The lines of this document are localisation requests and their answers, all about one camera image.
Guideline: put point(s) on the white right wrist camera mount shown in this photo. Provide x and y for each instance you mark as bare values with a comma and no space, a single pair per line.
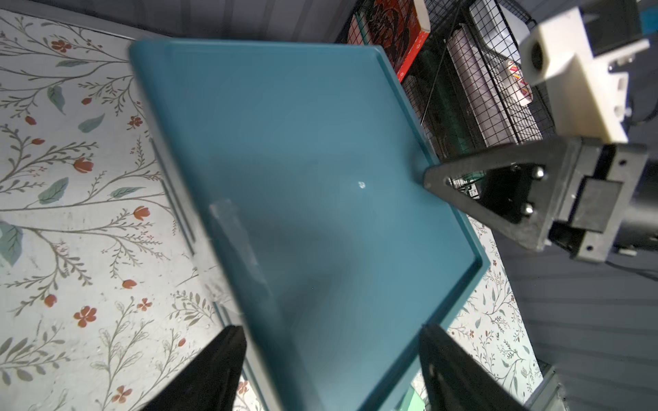
573,54

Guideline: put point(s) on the red book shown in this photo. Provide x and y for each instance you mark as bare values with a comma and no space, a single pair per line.
399,27

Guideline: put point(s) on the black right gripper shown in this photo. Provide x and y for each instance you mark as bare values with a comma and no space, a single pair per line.
587,198

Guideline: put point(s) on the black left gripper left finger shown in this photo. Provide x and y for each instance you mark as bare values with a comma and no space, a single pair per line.
210,381

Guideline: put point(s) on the teal drawer cabinet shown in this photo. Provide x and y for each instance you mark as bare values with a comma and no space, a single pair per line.
297,169

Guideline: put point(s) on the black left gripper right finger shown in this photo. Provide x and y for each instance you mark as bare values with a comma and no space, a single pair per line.
454,380

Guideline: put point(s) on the white checkered notebook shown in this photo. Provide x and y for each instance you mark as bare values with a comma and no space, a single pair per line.
484,101

